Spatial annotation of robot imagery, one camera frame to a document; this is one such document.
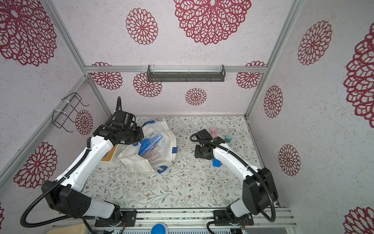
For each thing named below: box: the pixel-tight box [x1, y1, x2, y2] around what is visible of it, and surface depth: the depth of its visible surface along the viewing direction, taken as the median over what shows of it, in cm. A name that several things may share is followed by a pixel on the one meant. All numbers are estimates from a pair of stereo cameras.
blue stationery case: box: [212, 157, 222, 168], surface depth 94 cm
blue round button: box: [150, 222, 169, 234], surface depth 71 cm
